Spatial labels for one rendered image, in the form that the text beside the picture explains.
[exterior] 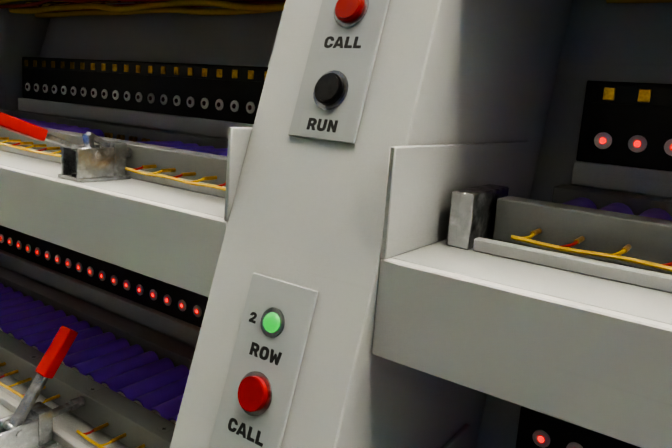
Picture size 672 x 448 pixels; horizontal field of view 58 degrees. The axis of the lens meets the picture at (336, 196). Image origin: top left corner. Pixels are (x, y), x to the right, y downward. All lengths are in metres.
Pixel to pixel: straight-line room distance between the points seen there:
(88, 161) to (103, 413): 0.18
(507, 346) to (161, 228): 0.21
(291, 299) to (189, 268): 0.08
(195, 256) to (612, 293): 0.21
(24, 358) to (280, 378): 0.32
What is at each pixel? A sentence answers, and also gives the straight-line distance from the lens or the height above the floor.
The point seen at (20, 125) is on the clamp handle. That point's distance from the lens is 0.43.
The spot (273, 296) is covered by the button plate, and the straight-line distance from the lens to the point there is 0.30.
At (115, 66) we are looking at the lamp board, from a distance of 0.73.
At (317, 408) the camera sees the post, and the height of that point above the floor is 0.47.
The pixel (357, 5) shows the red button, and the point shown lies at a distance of 0.31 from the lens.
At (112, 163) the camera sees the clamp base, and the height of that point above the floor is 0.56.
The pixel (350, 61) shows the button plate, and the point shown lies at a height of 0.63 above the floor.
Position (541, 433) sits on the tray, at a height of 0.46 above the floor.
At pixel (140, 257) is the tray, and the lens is 0.39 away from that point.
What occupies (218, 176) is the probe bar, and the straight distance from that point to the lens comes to 0.41.
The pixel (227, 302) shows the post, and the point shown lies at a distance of 0.32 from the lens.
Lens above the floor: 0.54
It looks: 5 degrees up
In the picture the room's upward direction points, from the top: 14 degrees clockwise
